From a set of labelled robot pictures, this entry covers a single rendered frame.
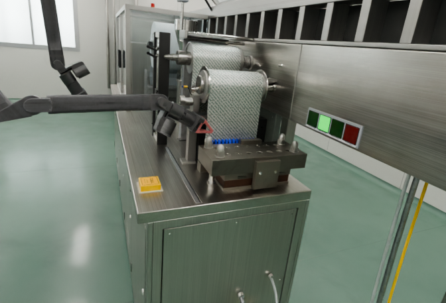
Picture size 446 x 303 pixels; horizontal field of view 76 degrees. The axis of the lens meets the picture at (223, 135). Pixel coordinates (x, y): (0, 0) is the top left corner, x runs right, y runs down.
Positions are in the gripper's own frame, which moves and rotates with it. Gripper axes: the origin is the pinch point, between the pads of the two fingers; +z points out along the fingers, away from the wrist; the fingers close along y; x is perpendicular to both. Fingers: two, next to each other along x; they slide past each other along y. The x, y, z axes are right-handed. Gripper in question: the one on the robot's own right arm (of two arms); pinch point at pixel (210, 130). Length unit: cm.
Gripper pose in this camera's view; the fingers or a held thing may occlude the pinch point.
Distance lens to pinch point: 116.9
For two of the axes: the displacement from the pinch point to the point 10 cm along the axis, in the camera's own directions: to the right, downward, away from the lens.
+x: 5.2, -8.5, -0.8
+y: 3.8, 3.1, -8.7
